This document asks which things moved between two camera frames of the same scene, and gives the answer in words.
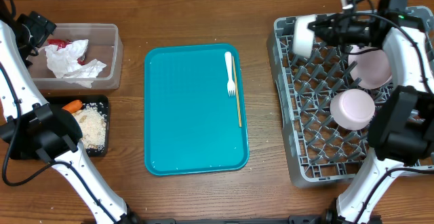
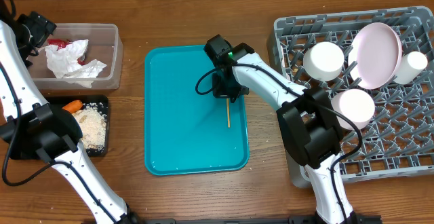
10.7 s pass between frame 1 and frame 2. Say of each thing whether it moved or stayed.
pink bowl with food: stayed
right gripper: moved
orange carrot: stayed
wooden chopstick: moved
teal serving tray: stayed
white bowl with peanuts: moved
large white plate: stayed
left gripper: stayed
